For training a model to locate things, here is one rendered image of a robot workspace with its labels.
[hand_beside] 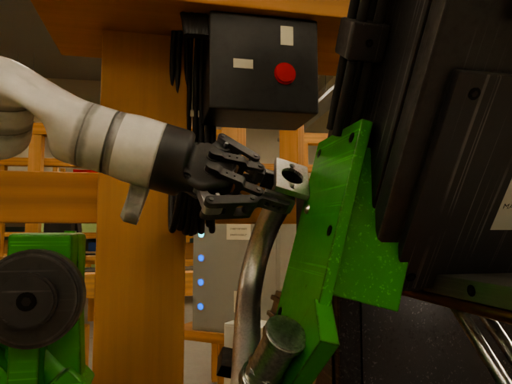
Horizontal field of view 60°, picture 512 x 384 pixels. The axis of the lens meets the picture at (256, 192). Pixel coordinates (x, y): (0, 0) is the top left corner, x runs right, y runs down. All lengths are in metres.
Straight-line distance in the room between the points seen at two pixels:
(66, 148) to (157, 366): 0.41
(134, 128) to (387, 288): 0.29
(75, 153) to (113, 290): 0.32
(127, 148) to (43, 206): 0.40
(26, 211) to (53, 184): 0.06
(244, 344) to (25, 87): 0.34
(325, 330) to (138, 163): 0.25
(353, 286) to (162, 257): 0.40
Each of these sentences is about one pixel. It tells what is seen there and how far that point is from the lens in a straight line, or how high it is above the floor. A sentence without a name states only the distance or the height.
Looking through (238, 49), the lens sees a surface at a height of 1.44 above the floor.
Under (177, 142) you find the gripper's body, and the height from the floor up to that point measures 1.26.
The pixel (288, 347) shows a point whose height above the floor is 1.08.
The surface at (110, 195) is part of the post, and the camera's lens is 0.75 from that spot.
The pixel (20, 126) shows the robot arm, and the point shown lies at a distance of 0.52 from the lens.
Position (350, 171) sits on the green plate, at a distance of 0.40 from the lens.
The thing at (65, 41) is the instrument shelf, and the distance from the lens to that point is 0.88.
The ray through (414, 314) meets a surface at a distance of 0.63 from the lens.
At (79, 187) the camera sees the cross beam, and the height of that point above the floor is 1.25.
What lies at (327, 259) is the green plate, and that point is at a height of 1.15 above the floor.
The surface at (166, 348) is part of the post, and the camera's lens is 0.76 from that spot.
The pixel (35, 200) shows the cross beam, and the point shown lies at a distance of 0.86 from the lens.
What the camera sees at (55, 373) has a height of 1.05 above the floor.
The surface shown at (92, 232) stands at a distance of 7.48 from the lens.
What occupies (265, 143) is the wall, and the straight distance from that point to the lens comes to 10.78.
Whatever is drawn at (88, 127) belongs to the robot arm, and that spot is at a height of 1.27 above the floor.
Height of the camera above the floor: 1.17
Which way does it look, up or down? 5 degrees up
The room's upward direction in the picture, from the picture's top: straight up
